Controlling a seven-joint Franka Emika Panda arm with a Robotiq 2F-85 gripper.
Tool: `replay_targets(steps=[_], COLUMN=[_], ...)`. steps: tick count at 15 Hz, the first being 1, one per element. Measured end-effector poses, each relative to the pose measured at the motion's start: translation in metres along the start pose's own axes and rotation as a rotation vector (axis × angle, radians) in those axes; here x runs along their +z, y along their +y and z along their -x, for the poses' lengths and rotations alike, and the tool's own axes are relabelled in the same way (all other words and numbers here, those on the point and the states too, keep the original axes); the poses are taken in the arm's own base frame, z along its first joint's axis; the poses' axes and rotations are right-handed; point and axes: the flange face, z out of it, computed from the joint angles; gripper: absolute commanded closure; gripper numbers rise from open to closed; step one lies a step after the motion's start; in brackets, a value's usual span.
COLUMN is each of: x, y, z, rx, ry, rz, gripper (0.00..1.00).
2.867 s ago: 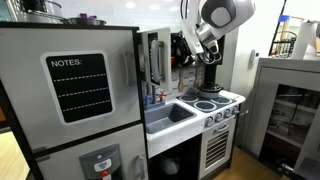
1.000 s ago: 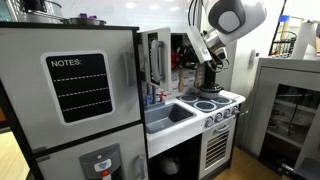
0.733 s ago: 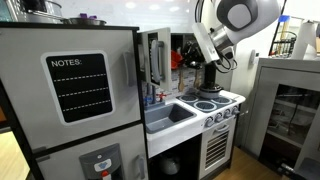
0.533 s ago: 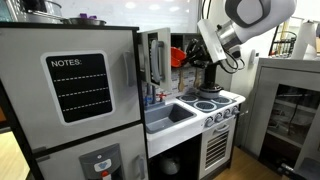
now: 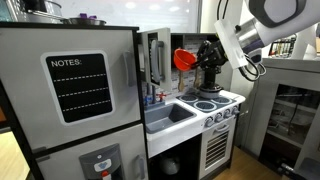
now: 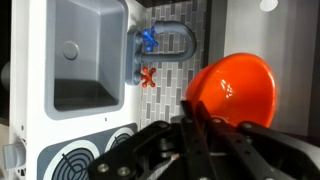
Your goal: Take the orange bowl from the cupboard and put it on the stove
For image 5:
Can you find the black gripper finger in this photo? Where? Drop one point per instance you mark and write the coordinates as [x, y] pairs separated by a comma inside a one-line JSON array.
[[204, 49], [204, 64]]

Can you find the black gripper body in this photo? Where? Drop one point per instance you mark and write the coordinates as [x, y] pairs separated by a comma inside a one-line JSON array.
[[218, 55]]

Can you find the orange plastic bowl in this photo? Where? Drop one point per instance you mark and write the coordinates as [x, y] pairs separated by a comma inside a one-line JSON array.
[[184, 60]]

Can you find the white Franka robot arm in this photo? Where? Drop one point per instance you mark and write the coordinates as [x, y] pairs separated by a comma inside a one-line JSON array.
[[276, 20]]

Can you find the dark stove top panel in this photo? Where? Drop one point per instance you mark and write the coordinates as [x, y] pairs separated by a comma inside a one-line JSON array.
[[205, 105]]

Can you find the grey stove knob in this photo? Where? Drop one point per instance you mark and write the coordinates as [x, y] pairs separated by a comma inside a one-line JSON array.
[[218, 117], [235, 110], [209, 122], [227, 113]]

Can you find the metal bowl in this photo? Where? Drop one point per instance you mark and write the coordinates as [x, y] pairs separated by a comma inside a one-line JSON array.
[[83, 22]]

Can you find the wooden toy spoon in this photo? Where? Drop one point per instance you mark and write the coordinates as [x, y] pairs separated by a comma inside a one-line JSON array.
[[197, 79]]

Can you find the black pot lid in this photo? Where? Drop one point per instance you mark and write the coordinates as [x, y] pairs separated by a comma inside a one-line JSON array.
[[210, 87]]

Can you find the wooden toy spatula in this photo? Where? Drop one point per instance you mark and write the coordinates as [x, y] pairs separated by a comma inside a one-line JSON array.
[[181, 82]]

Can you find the grey cooking pot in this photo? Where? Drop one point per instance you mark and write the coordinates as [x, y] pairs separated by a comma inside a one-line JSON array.
[[210, 94]]

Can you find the white microwave door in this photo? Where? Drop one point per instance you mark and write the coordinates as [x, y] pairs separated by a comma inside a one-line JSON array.
[[165, 60]]

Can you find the grey toy faucet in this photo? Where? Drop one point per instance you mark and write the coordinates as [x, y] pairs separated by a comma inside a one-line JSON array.
[[152, 95]]

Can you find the grey toy sink basin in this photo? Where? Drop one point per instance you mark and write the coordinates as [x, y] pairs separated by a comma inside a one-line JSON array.
[[168, 118]]

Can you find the whiteboard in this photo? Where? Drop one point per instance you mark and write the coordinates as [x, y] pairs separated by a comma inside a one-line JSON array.
[[133, 13]]

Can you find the white black toy kitchen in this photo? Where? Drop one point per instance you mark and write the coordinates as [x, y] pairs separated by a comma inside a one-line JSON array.
[[173, 140]]

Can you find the white oven door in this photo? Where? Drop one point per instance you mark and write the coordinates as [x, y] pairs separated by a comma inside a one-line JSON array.
[[218, 150]]

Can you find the white storage cabinet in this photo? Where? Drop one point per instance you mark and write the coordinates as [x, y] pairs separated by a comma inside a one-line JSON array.
[[286, 110]]

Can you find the paper towel roll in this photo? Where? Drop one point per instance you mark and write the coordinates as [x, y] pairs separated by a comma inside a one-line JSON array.
[[308, 46]]

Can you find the silver toy kettle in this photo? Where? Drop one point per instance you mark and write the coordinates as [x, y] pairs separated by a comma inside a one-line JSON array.
[[170, 165]]

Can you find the purple whiteboard magnet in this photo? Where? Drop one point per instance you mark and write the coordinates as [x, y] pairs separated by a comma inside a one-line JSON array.
[[92, 17], [83, 16]]

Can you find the black notes chalkboard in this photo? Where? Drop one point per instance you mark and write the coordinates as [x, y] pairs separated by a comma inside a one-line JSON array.
[[80, 88]]

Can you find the grey water dispenser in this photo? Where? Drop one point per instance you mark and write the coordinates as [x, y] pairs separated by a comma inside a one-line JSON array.
[[101, 163]]

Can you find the white fridge door with dispenser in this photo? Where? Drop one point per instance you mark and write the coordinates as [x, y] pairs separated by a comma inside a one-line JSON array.
[[66, 153]]

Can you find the large metal pot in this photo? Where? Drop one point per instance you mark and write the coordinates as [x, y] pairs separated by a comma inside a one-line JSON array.
[[43, 8]]

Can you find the white fridge door with chalkboard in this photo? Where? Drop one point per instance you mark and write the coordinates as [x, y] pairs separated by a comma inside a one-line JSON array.
[[26, 100]]

